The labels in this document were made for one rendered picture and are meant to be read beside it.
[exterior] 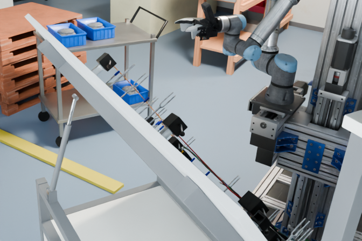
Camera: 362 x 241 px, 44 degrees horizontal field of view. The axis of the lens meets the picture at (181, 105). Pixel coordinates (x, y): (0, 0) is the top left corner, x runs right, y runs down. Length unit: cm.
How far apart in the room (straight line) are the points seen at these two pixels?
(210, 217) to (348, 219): 27
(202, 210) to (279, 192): 248
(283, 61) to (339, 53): 26
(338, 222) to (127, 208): 144
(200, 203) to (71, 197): 267
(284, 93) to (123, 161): 190
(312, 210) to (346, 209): 195
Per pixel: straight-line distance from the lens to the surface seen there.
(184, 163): 79
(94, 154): 393
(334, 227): 77
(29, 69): 464
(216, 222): 91
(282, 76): 228
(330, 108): 240
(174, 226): 200
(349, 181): 72
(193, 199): 83
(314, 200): 265
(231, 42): 214
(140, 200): 213
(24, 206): 344
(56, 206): 181
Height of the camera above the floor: 213
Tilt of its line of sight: 26 degrees down
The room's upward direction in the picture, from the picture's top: 4 degrees clockwise
